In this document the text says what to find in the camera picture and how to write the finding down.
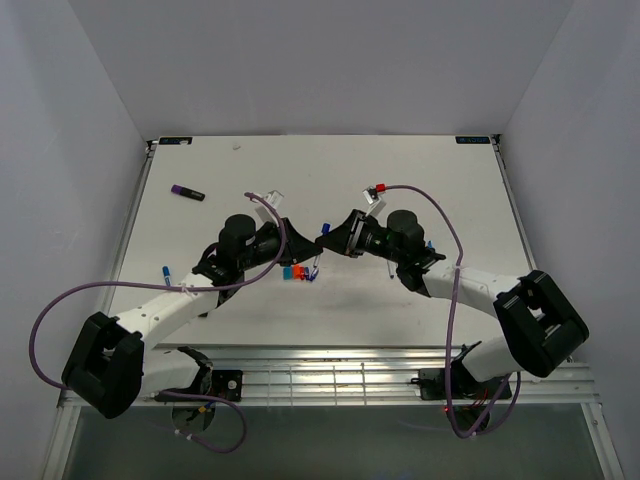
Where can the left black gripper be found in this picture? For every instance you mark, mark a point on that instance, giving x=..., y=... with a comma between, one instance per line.
x=300, y=248

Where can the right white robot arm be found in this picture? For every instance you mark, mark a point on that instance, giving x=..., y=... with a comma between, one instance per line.
x=540, y=327

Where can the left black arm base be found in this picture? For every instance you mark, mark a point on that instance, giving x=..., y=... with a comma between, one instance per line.
x=215, y=382

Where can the left blue corner label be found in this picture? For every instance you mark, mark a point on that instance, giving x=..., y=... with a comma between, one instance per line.
x=175, y=141

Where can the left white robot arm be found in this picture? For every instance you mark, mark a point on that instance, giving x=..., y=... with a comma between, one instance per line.
x=111, y=363

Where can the small blue capped pen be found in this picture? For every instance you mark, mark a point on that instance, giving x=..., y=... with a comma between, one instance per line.
x=316, y=263

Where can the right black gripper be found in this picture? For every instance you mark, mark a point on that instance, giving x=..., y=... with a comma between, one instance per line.
x=340, y=239

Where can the purple capped black highlighter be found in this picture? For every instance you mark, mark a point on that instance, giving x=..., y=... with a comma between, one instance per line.
x=187, y=193

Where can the right blue corner label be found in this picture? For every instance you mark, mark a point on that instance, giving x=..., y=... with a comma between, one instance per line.
x=472, y=140

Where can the aluminium frame rail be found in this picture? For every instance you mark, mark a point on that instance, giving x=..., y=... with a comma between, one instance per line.
x=300, y=377

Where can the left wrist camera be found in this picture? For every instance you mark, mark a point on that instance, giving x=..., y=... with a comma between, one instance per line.
x=266, y=204

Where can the blue corner label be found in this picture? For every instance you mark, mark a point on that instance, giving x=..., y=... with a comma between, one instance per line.
x=472, y=140
x=175, y=141

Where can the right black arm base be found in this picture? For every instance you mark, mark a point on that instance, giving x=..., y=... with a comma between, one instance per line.
x=431, y=381

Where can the large blue capped marker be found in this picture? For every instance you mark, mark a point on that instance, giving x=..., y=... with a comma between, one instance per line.
x=166, y=275

